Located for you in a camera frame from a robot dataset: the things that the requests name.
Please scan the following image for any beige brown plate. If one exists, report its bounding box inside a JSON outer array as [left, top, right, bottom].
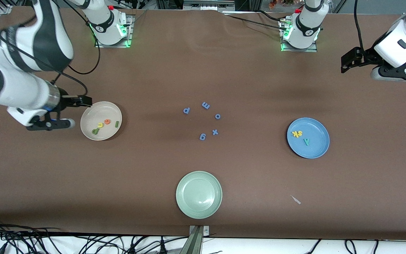
[[80, 101, 123, 141]]

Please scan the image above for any blue plate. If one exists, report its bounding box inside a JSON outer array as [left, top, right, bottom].
[[287, 117, 330, 159]]

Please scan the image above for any small orange object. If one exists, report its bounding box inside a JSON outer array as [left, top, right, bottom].
[[269, 0, 295, 8]]

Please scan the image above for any brown table cover sheet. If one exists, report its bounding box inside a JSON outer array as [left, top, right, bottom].
[[0, 6, 406, 241]]

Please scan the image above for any pale green plate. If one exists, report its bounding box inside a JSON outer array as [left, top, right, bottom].
[[176, 171, 223, 219]]

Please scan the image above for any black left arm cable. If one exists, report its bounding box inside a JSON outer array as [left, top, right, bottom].
[[353, 0, 367, 52]]

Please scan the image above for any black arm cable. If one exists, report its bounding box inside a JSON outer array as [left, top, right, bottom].
[[0, 0, 101, 97], [353, 0, 367, 52]]

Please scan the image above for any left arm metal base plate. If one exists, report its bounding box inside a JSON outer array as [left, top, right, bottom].
[[280, 19, 318, 53]]

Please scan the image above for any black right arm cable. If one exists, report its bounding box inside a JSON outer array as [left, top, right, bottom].
[[0, 0, 101, 97]]

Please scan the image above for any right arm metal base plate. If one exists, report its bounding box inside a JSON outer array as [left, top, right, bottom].
[[94, 14, 134, 48]]

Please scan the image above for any black base cable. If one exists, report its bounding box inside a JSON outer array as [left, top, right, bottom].
[[224, 13, 286, 31]]

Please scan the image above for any aluminium frame bar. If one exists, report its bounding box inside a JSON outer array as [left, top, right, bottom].
[[183, 0, 236, 11]]

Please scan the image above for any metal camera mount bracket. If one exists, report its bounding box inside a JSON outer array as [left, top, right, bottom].
[[180, 225, 210, 254]]

